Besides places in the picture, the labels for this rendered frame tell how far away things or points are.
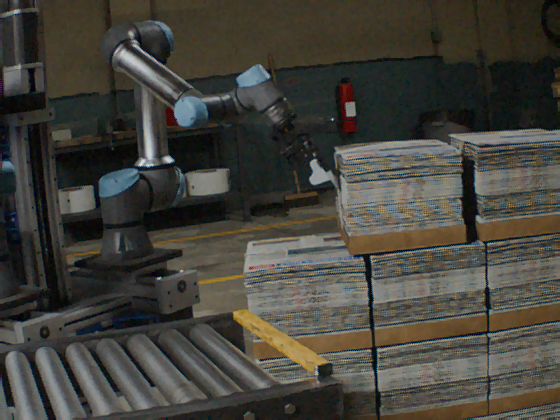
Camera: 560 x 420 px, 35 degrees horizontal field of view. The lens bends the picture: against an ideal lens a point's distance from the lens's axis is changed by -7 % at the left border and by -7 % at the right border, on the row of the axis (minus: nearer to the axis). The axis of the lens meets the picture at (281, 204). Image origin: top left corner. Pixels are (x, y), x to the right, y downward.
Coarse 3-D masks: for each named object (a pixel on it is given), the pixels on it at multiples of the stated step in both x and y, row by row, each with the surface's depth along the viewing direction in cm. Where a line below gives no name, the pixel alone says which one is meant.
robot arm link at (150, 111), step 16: (144, 32) 250; (160, 32) 255; (144, 48) 251; (160, 48) 255; (144, 96) 256; (144, 112) 257; (160, 112) 258; (144, 128) 257; (160, 128) 258; (144, 144) 258; (160, 144) 259; (144, 160) 259; (160, 160) 259; (160, 176) 258; (176, 176) 263; (160, 192) 258; (176, 192) 262; (160, 208) 262
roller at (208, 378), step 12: (168, 336) 177; (180, 336) 176; (168, 348) 173; (180, 348) 168; (192, 348) 167; (180, 360) 165; (192, 360) 160; (204, 360) 159; (192, 372) 157; (204, 372) 153; (216, 372) 152; (204, 384) 150; (216, 384) 146; (228, 384) 145; (216, 396) 144
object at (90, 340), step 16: (192, 320) 187; (208, 320) 186; (224, 320) 186; (80, 336) 180; (96, 336) 179; (112, 336) 179; (128, 336) 180; (224, 336) 187; (240, 336) 188; (0, 352) 171; (32, 352) 173; (64, 352) 175; (96, 352) 178; (128, 352) 180; (0, 368) 171; (32, 368) 173; (64, 368) 176; (112, 384) 179; (48, 400) 175
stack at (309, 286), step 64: (256, 256) 234; (320, 256) 226; (384, 256) 219; (448, 256) 220; (512, 256) 220; (320, 320) 221; (384, 320) 221; (384, 384) 223; (448, 384) 224; (512, 384) 225
